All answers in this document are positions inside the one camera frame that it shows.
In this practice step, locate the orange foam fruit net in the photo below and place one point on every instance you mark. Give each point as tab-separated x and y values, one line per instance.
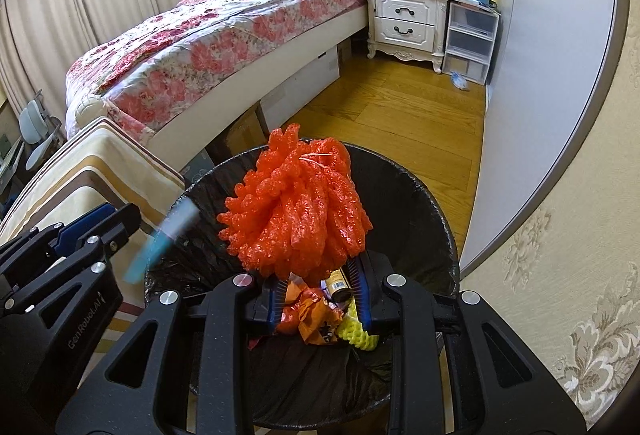
295	205

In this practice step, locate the white nightstand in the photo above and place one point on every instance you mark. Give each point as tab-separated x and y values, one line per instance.
407	15

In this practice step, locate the white sliding wardrobe door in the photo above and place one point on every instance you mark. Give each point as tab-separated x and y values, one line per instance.
545	65

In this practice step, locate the floral quilt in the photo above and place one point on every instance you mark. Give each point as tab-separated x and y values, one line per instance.
200	40

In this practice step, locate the striped tablecloth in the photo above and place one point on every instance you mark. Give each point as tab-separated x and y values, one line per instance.
100	165

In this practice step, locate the white storage box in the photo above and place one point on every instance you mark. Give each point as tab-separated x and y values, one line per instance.
305	80

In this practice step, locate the light blue desk chair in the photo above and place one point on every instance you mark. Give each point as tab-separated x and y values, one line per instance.
32	120

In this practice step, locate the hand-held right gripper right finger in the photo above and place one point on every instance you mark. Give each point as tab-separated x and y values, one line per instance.
362	295

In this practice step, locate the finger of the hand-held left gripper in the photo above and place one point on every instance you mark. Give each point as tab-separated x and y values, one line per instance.
80	225
120	225

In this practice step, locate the cluttered desk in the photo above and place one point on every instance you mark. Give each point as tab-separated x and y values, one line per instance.
11	165

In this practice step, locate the gold bottle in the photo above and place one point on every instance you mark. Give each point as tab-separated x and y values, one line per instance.
336	286

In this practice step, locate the black lined trash bin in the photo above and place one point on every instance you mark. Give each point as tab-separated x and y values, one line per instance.
400	225

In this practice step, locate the clear plastic drawer unit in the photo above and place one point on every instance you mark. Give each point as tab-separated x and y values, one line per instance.
470	35

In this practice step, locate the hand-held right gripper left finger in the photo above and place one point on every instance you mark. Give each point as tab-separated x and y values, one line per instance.
277	310

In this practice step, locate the teal packet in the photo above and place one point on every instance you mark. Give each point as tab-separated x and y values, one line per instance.
160	240

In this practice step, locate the cardboard box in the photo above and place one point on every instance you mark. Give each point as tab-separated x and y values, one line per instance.
245	130

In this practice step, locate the yellow foam fruit net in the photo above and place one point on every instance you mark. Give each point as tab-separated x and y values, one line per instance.
357	340

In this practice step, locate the blue white plastic bag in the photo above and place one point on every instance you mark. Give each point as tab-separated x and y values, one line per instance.
460	81

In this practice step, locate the orange snack wrapper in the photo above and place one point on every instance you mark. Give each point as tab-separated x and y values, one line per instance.
310	315

